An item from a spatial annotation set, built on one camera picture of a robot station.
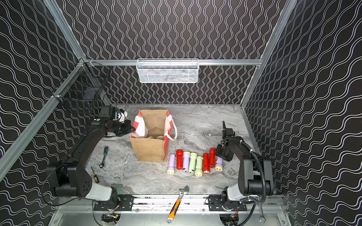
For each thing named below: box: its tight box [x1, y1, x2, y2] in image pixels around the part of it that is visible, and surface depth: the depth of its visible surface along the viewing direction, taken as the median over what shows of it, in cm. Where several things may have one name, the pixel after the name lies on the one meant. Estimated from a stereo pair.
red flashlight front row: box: [176, 149, 184, 170], surface depth 90 cm
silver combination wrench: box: [258, 204, 267, 224], surface depth 73 cm
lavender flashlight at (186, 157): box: [181, 151, 191, 173], surface depth 89 cm
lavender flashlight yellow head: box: [166, 153, 176, 175], surface depth 87 cm
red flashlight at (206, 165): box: [202, 153, 211, 174], surface depth 87 cm
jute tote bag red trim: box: [130, 109, 178, 163], surface depth 89 cm
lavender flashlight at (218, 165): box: [214, 156, 224, 172], surface depth 87 cm
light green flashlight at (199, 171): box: [194, 155, 204, 178], surface depth 86 cm
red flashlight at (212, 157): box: [208, 147, 216, 169], surface depth 90 cm
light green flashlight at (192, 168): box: [188, 152, 198, 174], surface depth 88 cm
